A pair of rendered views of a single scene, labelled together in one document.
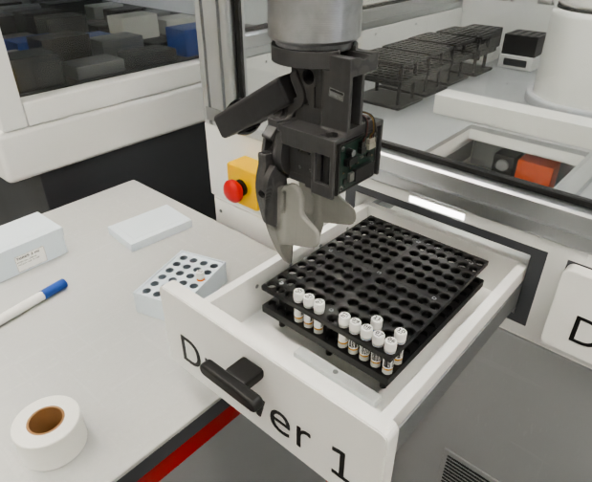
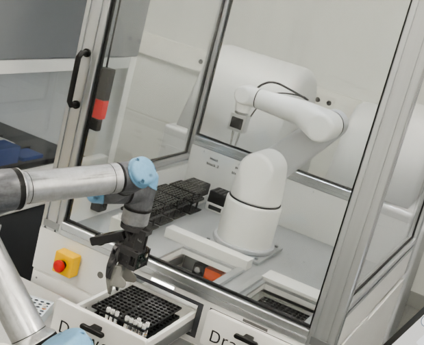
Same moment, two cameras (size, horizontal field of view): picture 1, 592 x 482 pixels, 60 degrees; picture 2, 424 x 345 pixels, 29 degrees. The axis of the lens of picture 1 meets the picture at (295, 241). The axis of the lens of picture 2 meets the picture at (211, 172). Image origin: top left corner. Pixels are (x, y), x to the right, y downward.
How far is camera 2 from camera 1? 1.80 m
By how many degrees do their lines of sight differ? 24
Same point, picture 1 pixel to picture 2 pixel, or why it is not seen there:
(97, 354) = (0, 335)
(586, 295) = (215, 320)
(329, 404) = (127, 335)
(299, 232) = (118, 282)
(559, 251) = (207, 304)
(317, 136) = (132, 251)
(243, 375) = (96, 328)
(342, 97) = (141, 241)
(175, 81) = not seen: outside the picture
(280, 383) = (108, 331)
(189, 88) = not seen: hidden behind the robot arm
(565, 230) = (209, 295)
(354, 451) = not seen: outside the picture
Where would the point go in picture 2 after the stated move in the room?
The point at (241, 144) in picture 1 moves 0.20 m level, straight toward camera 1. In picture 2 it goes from (63, 241) to (76, 269)
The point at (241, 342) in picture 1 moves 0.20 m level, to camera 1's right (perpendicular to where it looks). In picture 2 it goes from (94, 317) to (166, 325)
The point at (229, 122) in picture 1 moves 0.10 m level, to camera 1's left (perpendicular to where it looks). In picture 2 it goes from (96, 241) to (60, 236)
